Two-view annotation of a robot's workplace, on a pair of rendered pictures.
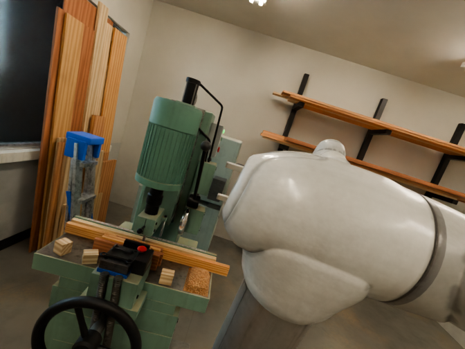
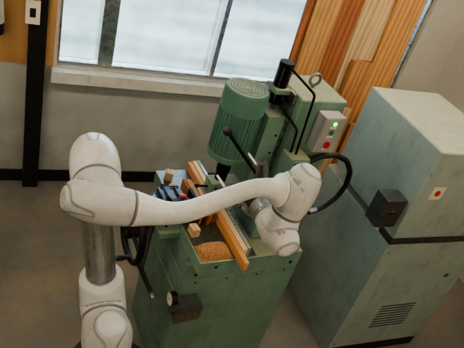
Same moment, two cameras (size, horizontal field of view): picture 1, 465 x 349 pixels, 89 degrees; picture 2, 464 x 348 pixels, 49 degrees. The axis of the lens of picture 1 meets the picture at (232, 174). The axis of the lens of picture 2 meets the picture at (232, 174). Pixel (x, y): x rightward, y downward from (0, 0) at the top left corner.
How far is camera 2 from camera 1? 155 cm
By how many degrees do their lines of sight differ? 60
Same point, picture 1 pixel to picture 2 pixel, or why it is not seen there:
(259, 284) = not seen: hidden behind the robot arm
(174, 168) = (224, 143)
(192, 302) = (194, 259)
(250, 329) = not seen: hidden behind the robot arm
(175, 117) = (226, 100)
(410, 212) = (78, 163)
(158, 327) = (179, 265)
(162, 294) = (185, 240)
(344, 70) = not seen: outside the picture
